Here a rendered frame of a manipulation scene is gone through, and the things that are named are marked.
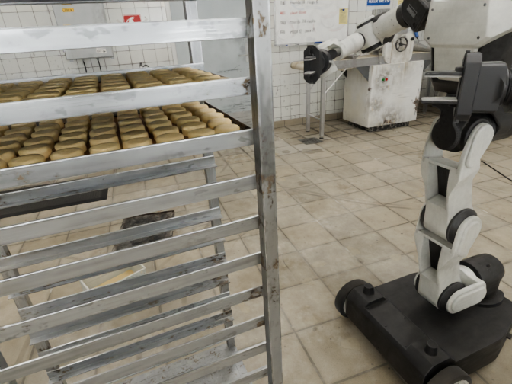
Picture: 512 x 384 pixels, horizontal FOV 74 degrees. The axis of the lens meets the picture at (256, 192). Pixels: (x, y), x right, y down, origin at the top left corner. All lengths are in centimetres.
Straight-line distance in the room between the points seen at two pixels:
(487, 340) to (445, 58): 109
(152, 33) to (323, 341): 150
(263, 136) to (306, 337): 130
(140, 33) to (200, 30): 9
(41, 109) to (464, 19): 105
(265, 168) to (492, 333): 134
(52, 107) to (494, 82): 71
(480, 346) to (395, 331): 31
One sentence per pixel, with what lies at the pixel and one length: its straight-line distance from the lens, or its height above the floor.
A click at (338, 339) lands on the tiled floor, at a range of 177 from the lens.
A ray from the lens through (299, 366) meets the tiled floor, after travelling 166.
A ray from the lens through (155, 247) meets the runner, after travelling 67.
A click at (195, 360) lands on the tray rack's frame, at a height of 15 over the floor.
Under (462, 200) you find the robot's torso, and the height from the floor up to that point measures 74.
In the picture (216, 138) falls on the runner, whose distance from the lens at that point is 61.
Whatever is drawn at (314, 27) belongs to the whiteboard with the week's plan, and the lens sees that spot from 530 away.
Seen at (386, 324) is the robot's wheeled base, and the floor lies 19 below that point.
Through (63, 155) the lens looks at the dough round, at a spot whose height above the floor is 115.
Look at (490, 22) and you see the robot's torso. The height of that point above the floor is 130.
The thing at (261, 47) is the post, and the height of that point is 129.
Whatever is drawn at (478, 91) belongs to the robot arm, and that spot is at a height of 120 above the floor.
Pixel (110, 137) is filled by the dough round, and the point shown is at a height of 115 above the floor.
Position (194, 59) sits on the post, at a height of 125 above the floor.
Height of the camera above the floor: 131
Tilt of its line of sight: 25 degrees down
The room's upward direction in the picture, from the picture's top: 4 degrees counter-clockwise
